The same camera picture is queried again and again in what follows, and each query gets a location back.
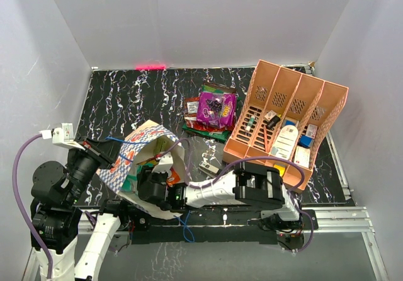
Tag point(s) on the yellow sticky note pad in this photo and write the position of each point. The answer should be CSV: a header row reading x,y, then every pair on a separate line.
x,y
281,168

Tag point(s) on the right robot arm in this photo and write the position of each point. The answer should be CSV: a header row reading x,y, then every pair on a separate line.
x,y
251,184

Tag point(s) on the pink desk organizer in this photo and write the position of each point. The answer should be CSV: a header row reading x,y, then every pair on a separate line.
x,y
295,97

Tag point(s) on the green white glue stick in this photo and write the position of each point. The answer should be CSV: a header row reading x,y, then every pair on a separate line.
x,y
250,123

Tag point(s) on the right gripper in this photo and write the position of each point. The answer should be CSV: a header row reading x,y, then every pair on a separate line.
x,y
147,174

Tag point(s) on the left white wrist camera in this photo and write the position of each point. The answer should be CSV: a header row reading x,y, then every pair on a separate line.
x,y
62,136

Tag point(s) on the white label card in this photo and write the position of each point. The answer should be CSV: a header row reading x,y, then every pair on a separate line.
x,y
285,142

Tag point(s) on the red white small box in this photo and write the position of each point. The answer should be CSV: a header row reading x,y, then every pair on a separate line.
x,y
311,131

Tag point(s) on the orange Doritos bag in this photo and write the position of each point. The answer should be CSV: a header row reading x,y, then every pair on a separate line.
x,y
190,111

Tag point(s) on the teal mint candy bag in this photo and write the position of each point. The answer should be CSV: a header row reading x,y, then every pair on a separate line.
x,y
130,184

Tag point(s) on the blue small box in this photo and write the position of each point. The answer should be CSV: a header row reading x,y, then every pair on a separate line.
x,y
305,141

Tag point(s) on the green snack packet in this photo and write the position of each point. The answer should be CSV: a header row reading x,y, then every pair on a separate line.
x,y
220,136

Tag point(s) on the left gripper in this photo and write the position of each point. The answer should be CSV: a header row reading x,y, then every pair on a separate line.
x,y
106,150

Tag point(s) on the black silver stapler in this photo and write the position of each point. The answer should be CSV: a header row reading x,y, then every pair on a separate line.
x,y
209,169

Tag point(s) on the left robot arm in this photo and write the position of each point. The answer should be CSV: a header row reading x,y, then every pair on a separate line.
x,y
55,215

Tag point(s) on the red pencil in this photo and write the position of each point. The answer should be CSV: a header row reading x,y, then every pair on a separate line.
x,y
265,139

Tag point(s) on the purple snack bag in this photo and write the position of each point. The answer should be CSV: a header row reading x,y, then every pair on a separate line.
x,y
216,109

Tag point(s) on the checkered paper bag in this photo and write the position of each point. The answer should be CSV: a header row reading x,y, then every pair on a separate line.
x,y
138,150

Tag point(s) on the small green candy packet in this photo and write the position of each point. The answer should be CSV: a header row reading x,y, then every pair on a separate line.
x,y
163,143

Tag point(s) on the orange Fox's candy bag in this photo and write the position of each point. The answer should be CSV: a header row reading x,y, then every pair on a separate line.
x,y
173,178

